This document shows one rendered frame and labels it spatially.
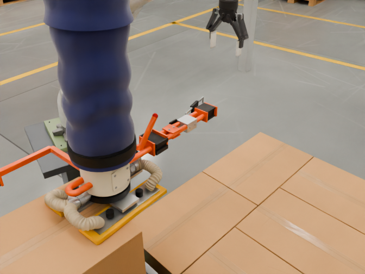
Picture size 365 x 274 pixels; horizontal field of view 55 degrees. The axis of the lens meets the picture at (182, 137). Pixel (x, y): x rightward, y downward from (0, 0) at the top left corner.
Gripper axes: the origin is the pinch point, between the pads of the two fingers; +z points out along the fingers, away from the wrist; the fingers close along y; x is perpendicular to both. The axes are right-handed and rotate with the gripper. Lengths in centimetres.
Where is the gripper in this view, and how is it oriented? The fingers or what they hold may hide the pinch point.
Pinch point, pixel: (225, 49)
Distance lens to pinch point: 152.8
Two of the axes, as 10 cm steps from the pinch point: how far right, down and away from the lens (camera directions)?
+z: 0.0, 8.3, 5.6
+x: 7.1, -4.0, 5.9
